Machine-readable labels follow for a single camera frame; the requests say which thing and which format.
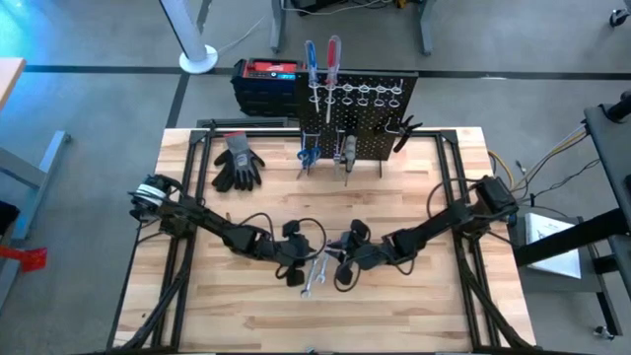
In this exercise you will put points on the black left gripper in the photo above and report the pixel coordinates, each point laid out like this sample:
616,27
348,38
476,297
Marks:
293,251

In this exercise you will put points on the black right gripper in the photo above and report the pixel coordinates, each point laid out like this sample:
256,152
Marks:
367,254

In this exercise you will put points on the long silver combination wrench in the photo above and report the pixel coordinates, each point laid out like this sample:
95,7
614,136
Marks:
310,278

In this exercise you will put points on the black pliers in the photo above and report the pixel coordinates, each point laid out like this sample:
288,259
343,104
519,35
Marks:
401,140

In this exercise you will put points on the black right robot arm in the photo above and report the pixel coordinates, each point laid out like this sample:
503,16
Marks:
443,222

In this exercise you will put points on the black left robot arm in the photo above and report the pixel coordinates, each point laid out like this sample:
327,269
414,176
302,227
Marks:
207,222

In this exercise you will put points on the short silver peg hook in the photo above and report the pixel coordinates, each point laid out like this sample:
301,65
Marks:
393,130

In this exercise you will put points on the black work glove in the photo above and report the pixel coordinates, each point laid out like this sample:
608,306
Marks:
223,172

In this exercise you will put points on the grey glove with red cuff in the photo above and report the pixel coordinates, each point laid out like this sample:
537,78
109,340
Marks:
241,158

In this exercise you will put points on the silver double prong hook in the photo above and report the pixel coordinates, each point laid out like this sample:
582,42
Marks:
304,140

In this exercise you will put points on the black perforated pegboard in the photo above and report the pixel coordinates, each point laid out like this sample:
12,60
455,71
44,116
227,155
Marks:
374,133

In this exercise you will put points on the red and black toolbox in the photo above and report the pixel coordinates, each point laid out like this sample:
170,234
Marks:
266,93

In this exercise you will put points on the white booklet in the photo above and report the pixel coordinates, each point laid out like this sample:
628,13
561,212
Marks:
552,246

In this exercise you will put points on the white pole with round base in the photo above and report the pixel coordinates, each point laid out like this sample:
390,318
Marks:
197,59

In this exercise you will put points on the grey desk leg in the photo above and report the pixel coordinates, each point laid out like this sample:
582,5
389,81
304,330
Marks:
277,29
426,29

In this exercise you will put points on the red object on floor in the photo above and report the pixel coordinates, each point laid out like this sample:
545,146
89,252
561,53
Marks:
29,259

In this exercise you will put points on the black caster wheel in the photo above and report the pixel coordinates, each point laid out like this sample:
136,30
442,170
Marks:
604,333
618,19

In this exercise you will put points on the black side cart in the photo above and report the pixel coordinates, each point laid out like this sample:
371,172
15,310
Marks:
611,148

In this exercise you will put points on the wooden desk top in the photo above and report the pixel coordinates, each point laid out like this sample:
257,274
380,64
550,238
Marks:
7,74

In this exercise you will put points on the black aluminium table frame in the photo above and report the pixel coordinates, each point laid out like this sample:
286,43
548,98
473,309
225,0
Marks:
443,158

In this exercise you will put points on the grey desk frame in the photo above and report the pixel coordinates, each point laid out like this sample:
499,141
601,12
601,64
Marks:
49,158

